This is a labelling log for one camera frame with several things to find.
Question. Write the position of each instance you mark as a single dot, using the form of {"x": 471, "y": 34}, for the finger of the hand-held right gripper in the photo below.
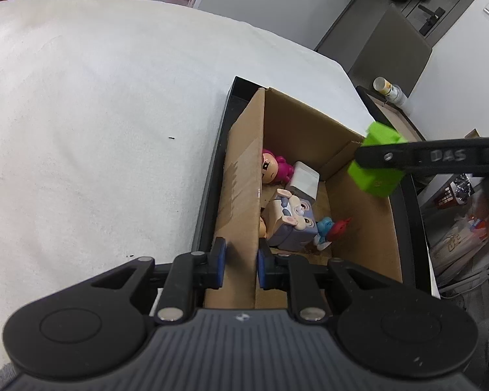
{"x": 375, "y": 157}

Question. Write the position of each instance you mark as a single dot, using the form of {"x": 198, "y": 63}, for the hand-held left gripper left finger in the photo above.
{"x": 218, "y": 262}

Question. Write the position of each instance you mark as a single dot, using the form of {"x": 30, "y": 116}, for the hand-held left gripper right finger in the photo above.
{"x": 263, "y": 269}

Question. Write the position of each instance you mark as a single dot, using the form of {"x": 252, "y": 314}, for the green hexagonal box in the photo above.
{"x": 377, "y": 181}

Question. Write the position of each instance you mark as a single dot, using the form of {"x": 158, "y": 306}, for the brown-haired doll figurine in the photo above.
{"x": 263, "y": 228}

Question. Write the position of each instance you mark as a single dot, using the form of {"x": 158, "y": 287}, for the rabbit cube toy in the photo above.
{"x": 293, "y": 220}

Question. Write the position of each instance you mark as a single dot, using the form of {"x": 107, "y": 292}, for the white charger plug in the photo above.
{"x": 305, "y": 181}

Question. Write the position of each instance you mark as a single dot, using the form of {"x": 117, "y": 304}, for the cardboard box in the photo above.
{"x": 371, "y": 232}

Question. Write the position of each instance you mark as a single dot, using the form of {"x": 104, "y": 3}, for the blue figurine with red hat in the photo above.
{"x": 330, "y": 230}

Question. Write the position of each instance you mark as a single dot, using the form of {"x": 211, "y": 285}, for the pink figurine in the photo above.
{"x": 275, "y": 167}

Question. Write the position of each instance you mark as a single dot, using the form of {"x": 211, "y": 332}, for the black tray with cardboard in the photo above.
{"x": 399, "y": 116}

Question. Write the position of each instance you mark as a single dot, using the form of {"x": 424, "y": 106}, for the beige tote bag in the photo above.
{"x": 456, "y": 248}

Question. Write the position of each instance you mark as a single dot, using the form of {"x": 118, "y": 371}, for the grey chair back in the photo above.
{"x": 387, "y": 44}

